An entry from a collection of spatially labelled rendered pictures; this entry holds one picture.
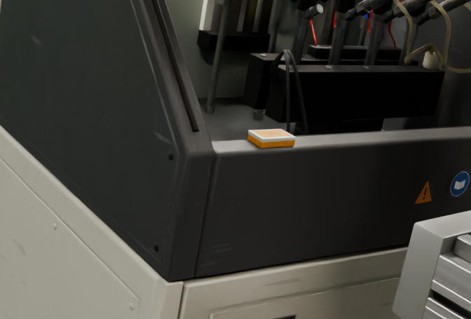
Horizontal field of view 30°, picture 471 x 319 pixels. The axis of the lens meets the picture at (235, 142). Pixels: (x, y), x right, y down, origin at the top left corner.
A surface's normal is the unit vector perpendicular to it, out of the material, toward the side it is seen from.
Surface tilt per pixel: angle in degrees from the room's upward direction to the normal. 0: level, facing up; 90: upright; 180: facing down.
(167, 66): 43
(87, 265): 90
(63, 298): 90
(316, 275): 90
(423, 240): 90
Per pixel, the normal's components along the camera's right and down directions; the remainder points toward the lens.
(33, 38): -0.81, 0.05
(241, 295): 0.56, 0.35
